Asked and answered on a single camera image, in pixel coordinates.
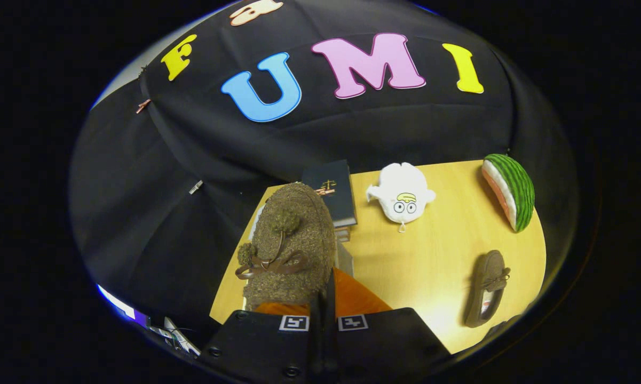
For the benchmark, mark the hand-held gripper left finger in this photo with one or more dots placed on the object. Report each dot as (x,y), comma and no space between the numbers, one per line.
(316,320)

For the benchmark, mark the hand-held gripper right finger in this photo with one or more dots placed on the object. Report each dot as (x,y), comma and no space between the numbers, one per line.
(331,298)

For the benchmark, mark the grey fabric storage box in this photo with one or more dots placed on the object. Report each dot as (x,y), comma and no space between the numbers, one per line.
(345,260)

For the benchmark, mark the brown fuzzy moccasin shoe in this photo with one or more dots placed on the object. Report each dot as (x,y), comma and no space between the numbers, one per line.
(299,240)
(491,266)

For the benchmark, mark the brown book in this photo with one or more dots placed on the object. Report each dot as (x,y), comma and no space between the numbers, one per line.
(342,233)

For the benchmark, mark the dark blue hardcover book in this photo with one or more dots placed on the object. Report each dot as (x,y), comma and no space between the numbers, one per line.
(336,194)

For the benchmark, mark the white plush toy with eyes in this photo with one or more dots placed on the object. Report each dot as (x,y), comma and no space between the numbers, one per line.
(403,184)

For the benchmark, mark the silver metal clip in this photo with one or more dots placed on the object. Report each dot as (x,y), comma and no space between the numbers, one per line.
(196,186)

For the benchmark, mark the lit monitor screen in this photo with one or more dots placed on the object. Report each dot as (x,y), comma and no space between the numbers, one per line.
(123,305)

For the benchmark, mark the watermelon slice plush toy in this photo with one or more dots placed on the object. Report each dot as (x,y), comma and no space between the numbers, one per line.
(517,186)

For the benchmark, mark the copper clip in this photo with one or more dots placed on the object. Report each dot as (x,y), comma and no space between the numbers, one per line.
(143,105)

